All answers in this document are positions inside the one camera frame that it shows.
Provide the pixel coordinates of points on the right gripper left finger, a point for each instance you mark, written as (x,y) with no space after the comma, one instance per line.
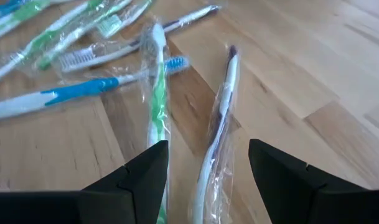
(83,208)

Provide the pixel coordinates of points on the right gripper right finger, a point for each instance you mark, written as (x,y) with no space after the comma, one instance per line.
(326,208)

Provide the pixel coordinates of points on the blue toothbrush in clear wrapper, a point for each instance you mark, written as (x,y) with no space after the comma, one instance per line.
(83,88)
(2,7)

